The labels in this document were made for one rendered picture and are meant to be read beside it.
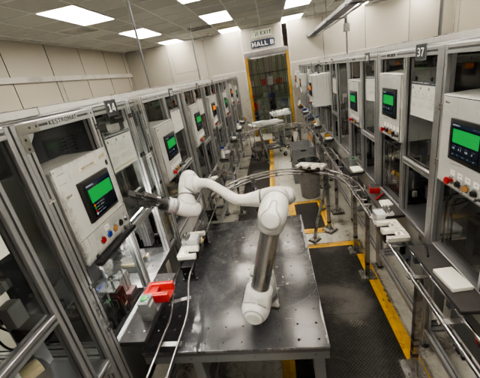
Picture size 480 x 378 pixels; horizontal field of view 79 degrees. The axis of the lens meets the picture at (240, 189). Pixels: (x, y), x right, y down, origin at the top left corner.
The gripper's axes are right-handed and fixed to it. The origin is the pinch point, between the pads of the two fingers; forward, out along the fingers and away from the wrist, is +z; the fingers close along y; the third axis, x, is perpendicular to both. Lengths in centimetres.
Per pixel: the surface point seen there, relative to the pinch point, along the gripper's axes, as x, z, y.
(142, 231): -10, -28, -72
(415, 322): 70, -169, 42
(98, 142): -23.7, 21.0, 7.7
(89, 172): -4.1, 22.6, 9.8
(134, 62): -756, -86, -536
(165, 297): 47, -32, -25
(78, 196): 10.4, 25.2, 11.7
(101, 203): 8.4, 14.2, 3.9
